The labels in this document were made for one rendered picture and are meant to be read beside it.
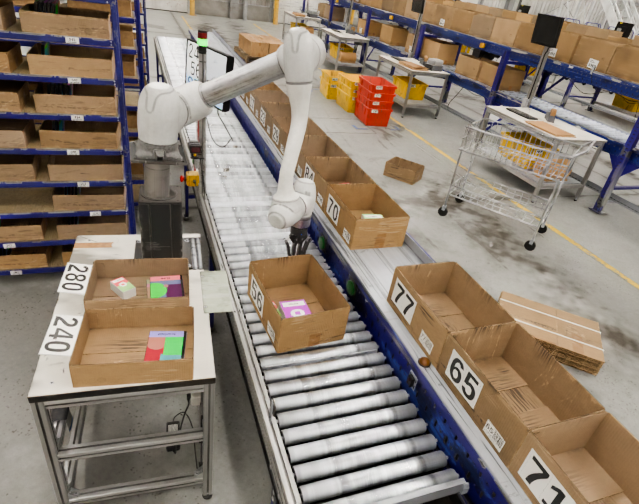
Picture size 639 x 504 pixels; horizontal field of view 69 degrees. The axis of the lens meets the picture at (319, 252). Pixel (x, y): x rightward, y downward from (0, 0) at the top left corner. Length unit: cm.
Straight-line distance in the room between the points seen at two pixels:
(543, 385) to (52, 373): 164
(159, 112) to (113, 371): 97
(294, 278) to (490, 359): 90
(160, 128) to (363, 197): 117
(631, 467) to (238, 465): 157
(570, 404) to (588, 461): 16
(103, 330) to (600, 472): 170
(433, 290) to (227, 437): 124
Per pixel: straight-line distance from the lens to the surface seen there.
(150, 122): 198
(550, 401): 177
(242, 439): 248
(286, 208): 176
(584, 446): 173
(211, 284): 212
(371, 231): 223
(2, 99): 305
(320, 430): 161
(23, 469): 256
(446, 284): 207
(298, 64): 178
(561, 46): 759
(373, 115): 758
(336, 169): 291
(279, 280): 210
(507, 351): 186
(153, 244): 220
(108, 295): 209
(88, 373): 170
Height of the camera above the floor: 201
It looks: 31 degrees down
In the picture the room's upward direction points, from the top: 9 degrees clockwise
